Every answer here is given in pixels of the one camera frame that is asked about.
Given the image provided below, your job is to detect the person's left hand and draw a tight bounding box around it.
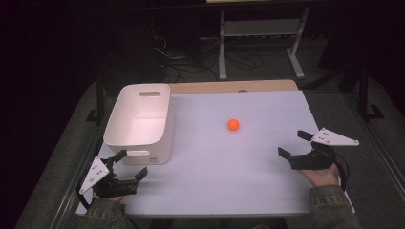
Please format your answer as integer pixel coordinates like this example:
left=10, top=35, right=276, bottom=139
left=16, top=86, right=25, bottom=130
left=92, top=172, right=124, bottom=203

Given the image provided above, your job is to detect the white plastic bin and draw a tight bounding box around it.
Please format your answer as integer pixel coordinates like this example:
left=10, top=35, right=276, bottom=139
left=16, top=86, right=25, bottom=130
left=102, top=83, right=175, bottom=166

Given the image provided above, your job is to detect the wooden board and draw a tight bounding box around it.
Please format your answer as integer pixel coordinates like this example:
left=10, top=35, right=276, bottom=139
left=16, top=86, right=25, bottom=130
left=168, top=79, right=299, bottom=95

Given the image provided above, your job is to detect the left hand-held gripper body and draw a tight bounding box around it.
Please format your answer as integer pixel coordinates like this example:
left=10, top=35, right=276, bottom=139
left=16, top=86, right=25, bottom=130
left=78, top=156, right=139, bottom=199

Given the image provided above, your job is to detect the black metal stand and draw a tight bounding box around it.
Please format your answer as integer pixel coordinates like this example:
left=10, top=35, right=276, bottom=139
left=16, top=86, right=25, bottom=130
left=84, top=71, right=111, bottom=126
left=356, top=60, right=386, bottom=123

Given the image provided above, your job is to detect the orange ball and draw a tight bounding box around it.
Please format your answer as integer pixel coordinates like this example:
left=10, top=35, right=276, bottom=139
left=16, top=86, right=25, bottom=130
left=226, top=118, right=241, bottom=132

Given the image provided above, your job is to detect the person's right hand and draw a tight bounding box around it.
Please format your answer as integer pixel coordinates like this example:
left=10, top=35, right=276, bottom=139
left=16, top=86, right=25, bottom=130
left=297, top=162, right=340, bottom=188

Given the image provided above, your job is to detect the white metal stand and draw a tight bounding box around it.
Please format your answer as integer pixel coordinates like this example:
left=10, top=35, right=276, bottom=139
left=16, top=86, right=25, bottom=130
left=217, top=6, right=310, bottom=81

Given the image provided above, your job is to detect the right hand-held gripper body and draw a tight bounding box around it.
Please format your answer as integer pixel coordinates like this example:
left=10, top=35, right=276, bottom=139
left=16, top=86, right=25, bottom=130
left=288, top=127, right=360, bottom=171

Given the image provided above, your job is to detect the black cable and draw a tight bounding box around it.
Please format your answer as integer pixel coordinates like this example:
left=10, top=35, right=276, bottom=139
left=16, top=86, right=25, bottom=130
left=333, top=152, right=351, bottom=193
left=75, top=177, right=92, bottom=211

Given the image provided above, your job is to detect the tangle of floor cables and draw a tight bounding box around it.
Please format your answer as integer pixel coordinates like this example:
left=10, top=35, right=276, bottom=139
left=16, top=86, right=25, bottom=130
left=152, top=34, right=288, bottom=84

